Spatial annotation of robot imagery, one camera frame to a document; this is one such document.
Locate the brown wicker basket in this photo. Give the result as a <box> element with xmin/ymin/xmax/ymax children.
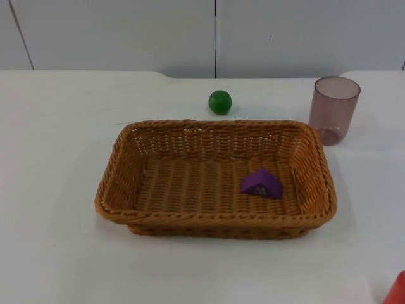
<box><xmin>94</xmin><ymin>118</ymin><xmax>338</xmax><ymax>239</ymax></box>

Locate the purple triangular block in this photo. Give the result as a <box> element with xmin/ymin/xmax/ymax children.
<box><xmin>240</xmin><ymin>167</ymin><xmax>284</xmax><ymax>200</ymax></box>

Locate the red block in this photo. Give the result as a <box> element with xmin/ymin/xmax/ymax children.
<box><xmin>381</xmin><ymin>270</ymin><xmax>405</xmax><ymax>304</ymax></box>

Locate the green ball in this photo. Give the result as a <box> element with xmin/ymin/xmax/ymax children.
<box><xmin>208</xmin><ymin>89</ymin><xmax>233</xmax><ymax>115</ymax></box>

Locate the clear purple-tinted cup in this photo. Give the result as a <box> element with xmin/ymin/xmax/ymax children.
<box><xmin>308</xmin><ymin>75</ymin><xmax>362</xmax><ymax>146</ymax></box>

